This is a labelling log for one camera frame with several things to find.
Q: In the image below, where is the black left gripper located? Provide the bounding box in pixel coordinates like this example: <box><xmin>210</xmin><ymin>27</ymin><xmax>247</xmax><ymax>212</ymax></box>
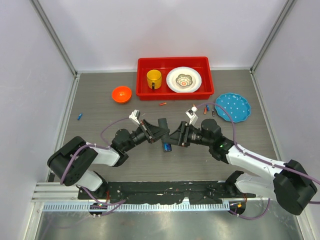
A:
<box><xmin>123</xmin><ymin>119</ymin><xmax>169</xmax><ymax>152</ymax></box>

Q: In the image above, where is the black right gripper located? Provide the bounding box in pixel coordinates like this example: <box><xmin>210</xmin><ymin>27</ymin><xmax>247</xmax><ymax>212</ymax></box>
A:
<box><xmin>163</xmin><ymin>121</ymin><xmax>213</xmax><ymax>148</ymax></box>

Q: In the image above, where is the black remote control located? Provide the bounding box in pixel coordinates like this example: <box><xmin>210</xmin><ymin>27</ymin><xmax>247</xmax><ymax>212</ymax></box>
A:
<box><xmin>157</xmin><ymin>118</ymin><xmax>172</xmax><ymax>153</ymax></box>

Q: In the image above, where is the purple pink battery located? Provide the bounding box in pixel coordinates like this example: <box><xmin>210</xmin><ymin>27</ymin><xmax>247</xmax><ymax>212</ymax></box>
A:
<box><xmin>166</xmin><ymin>143</ymin><xmax>172</xmax><ymax>152</ymax></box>

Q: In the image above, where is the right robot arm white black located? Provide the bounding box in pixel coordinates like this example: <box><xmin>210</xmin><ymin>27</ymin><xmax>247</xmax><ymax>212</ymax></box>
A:
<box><xmin>166</xmin><ymin>119</ymin><xmax>318</xmax><ymax>216</ymax></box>

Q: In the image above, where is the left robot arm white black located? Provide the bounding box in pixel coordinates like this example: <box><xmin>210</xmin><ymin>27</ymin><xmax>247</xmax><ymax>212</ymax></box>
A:
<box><xmin>47</xmin><ymin>120</ymin><xmax>170</xmax><ymax>200</ymax></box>

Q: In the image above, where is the orange plastic bowl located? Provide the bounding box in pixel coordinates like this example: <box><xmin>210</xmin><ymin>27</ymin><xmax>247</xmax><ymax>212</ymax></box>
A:
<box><xmin>111</xmin><ymin>86</ymin><xmax>132</xmax><ymax>104</ymax></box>

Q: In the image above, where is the red plastic tray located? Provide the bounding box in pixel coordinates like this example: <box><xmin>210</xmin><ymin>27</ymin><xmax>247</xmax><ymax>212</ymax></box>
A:
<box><xmin>136</xmin><ymin>56</ymin><xmax>215</xmax><ymax>101</ymax></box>

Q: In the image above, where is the yellow mug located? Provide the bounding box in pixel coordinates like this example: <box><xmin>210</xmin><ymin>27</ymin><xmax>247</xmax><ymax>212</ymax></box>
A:
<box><xmin>146</xmin><ymin>69</ymin><xmax>162</xmax><ymax>90</ymax></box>

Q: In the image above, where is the small patterned bowl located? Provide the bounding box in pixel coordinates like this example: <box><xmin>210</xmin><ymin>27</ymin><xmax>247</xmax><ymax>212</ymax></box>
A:
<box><xmin>175</xmin><ymin>74</ymin><xmax>193</xmax><ymax>87</ymax></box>

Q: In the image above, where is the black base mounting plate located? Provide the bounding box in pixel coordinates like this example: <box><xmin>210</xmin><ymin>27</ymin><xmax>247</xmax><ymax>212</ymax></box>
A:
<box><xmin>91</xmin><ymin>180</ymin><xmax>256</xmax><ymax>205</ymax></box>

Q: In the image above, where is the white paper plate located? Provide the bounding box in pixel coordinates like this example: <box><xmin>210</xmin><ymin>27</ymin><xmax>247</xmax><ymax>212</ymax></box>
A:
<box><xmin>166</xmin><ymin>66</ymin><xmax>202</xmax><ymax>93</ymax></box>

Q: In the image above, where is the blue dotted plate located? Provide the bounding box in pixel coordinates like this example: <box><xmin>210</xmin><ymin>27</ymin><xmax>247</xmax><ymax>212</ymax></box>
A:
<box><xmin>215</xmin><ymin>92</ymin><xmax>251</xmax><ymax>123</ymax></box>

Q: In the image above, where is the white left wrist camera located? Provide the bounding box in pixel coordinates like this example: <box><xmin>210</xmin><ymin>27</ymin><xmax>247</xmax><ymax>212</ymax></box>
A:
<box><xmin>128</xmin><ymin>109</ymin><xmax>141</xmax><ymax>127</ymax></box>

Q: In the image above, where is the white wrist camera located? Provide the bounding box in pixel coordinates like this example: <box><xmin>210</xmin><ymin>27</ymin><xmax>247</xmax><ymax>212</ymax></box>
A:
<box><xmin>128</xmin><ymin>109</ymin><xmax>141</xmax><ymax>127</ymax></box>
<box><xmin>185</xmin><ymin>106</ymin><xmax>198</xmax><ymax>126</ymax></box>

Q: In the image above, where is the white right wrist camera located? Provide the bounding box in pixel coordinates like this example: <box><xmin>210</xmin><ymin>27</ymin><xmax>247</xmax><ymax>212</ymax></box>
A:
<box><xmin>185</xmin><ymin>106</ymin><xmax>198</xmax><ymax>126</ymax></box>

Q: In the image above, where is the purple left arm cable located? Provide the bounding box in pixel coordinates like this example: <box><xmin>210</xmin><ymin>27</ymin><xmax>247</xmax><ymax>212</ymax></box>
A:
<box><xmin>59</xmin><ymin>117</ymin><xmax>127</xmax><ymax>216</ymax></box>

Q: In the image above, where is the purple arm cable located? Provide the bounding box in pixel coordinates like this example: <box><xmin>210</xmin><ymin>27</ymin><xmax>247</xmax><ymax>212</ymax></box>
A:
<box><xmin>194</xmin><ymin>102</ymin><xmax>320</xmax><ymax>220</ymax></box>
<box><xmin>59</xmin><ymin>117</ymin><xmax>127</xmax><ymax>216</ymax></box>

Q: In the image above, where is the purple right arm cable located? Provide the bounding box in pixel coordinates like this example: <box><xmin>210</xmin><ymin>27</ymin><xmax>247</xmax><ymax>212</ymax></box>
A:
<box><xmin>194</xmin><ymin>102</ymin><xmax>320</xmax><ymax>220</ymax></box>

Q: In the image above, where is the aluminium front rail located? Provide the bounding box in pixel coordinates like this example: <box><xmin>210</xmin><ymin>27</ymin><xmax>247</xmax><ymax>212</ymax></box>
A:
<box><xmin>32</xmin><ymin>179</ymin><xmax>306</xmax><ymax>213</ymax></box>

